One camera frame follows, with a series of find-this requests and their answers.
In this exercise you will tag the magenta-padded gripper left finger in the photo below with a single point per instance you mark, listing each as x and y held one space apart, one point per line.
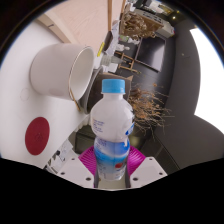
85 158

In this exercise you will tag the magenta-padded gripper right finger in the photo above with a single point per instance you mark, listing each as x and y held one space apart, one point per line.
136 159

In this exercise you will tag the white bottle with blue cap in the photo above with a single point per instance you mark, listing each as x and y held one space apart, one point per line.
111 126

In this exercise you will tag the stack of papers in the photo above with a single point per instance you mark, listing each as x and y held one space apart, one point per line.
61 155

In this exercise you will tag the dried plant in dark pot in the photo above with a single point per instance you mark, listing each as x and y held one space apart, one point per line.
146 110

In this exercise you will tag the flat round red coaster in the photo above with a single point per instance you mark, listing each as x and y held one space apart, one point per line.
37 136

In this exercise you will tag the white mug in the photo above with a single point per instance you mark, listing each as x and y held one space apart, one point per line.
53 70

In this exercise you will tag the wooden easel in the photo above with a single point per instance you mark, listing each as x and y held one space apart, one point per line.
126 61

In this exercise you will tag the small yellow strip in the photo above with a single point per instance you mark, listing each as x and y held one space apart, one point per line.
100 50

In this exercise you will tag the black wall screen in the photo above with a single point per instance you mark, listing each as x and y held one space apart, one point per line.
150 51

